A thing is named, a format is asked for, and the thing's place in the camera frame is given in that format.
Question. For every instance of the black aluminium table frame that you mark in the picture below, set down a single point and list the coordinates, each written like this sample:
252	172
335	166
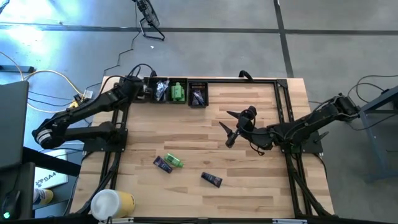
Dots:
236	81

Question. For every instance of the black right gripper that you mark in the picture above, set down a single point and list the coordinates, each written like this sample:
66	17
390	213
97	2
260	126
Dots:
247	119

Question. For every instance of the yellow wipes canister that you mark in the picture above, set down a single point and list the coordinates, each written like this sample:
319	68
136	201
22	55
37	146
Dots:
109	205

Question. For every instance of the black puff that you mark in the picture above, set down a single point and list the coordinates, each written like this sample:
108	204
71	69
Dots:
161	90

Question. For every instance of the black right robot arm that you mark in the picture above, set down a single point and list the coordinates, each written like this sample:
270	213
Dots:
311	121

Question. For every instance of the grey metal desk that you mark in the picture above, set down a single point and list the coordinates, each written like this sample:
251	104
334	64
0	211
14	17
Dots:
373	104

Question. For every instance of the black floor bar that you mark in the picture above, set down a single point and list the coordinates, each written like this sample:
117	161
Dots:
15	68

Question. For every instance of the black desk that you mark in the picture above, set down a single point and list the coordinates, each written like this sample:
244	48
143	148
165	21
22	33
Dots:
25	186

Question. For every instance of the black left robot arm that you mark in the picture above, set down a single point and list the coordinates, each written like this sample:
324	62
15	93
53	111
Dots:
93	105

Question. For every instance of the black computer mouse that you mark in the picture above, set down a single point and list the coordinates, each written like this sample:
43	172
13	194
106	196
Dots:
11	203

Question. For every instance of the yellow white bottle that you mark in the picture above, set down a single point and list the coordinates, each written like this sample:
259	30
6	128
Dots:
43	196

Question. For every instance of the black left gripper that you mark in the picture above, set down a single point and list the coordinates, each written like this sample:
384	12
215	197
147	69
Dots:
134	88

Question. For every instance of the white cardboard box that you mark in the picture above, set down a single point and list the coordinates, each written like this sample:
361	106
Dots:
49	180

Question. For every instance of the black floor fan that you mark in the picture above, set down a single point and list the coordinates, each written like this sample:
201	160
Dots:
149	15

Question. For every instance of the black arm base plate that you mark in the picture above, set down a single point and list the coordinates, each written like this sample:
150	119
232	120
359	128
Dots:
311	147
93	145

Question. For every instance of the dark grey flat panel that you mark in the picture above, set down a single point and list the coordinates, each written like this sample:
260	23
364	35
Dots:
12	124

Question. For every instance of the white tape strip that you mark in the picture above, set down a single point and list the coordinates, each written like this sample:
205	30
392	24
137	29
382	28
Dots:
289	221
116	220

